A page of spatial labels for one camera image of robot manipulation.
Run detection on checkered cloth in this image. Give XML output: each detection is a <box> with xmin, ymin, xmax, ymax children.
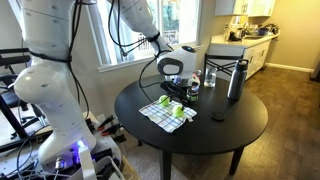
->
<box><xmin>138</xmin><ymin>99</ymin><xmax>198</xmax><ymax>134</ymax></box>

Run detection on black metal stand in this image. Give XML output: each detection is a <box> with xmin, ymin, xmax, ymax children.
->
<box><xmin>0</xmin><ymin>48</ymin><xmax>45</xmax><ymax>153</ymax></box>

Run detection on black clamp orange tips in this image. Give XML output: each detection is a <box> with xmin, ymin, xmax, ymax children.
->
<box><xmin>96</xmin><ymin>114</ymin><xmax>116</xmax><ymax>132</ymax></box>
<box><xmin>101</xmin><ymin>123</ymin><xmax>123</xmax><ymax>138</ymax></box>

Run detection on black round lid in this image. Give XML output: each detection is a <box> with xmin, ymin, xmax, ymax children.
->
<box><xmin>210</xmin><ymin>111</ymin><xmax>226</xmax><ymax>122</ymax></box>

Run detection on silver kettle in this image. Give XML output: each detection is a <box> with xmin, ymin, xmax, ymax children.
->
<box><xmin>234</xmin><ymin>27</ymin><xmax>247</xmax><ymax>41</ymax></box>

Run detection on clear glass mug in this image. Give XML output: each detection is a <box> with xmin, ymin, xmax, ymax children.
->
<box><xmin>203</xmin><ymin>67</ymin><xmax>218</xmax><ymax>89</ymax></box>

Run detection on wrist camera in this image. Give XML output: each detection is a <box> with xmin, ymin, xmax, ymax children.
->
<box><xmin>173</xmin><ymin>75</ymin><xmax>190</xmax><ymax>87</ymax></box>

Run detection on white upper cabinets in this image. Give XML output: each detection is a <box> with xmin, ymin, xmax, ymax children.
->
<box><xmin>214</xmin><ymin>0</ymin><xmax>277</xmax><ymax>18</ymax></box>

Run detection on black folding chair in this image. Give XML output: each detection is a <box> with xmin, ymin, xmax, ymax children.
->
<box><xmin>203</xmin><ymin>53</ymin><xmax>243</xmax><ymax>81</ymax></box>

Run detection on clear tennis ball can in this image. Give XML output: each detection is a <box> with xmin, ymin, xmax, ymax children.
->
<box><xmin>185</xmin><ymin>74</ymin><xmax>202</xmax><ymax>103</ymax></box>

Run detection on grey robot mounting plate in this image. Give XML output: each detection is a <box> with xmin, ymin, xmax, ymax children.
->
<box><xmin>0</xmin><ymin>131</ymin><xmax>123</xmax><ymax>180</ymax></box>

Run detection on black base cable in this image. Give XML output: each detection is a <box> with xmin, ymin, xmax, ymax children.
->
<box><xmin>67</xmin><ymin>0</ymin><xmax>91</xmax><ymax>120</ymax></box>

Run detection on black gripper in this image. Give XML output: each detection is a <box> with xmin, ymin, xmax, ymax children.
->
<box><xmin>160</xmin><ymin>79</ymin><xmax>192</xmax><ymax>108</ymax></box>

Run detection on round black table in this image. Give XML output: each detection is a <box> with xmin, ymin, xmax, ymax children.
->
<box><xmin>114</xmin><ymin>73</ymin><xmax>269</xmax><ymax>180</ymax></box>

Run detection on wooden board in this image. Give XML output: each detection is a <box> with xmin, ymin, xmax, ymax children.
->
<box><xmin>119</xmin><ymin>155</ymin><xmax>143</xmax><ymax>180</ymax></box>

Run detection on white kitchen counter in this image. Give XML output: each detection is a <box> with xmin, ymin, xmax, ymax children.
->
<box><xmin>208</xmin><ymin>31</ymin><xmax>280</xmax><ymax>81</ymax></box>

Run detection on steel water bottle black cap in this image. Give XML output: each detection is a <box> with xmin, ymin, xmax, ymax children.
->
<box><xmin>227</xmin><ymin>59</ymin><xmax>250</xmax><ymax>102</ymax></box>

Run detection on white window frame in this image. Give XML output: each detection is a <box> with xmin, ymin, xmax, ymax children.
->
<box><xmin>85</xmin><ymin>0</ymin><xmax>205</xmax><ymax>74</ymax></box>

